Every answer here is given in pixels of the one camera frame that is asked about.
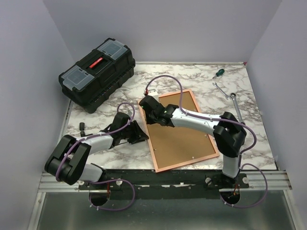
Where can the green handled screwdriver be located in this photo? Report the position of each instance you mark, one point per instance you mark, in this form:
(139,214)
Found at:
(219,73)

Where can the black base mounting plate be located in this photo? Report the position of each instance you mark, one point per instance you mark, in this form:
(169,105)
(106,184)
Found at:
(172,184)

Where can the small silver open wrench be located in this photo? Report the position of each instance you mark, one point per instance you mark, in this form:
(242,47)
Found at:
(223,93)

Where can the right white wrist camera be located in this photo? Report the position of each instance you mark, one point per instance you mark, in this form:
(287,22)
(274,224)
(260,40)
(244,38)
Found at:
(153,93)

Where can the red wooden picture frame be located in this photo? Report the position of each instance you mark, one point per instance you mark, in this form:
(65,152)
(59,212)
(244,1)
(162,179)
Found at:
(173,147)

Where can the silver ratchet wrench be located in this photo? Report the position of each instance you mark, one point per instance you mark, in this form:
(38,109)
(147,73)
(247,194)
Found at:
(233,97)

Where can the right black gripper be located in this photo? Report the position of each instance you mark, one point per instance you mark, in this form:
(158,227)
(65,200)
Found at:
(148,120)

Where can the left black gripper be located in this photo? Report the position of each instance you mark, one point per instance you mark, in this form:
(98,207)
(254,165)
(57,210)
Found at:
(138,135)

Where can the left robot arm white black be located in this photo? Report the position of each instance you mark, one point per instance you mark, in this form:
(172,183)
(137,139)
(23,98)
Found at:
(68,160)

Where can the small black cylinder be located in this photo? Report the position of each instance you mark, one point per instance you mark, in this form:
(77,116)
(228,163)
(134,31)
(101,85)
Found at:
(81,129)

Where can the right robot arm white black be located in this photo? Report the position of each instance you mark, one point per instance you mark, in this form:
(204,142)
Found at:
(228,133)

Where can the black plastic toolbox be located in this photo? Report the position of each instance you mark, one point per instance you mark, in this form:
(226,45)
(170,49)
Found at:
(91,80)

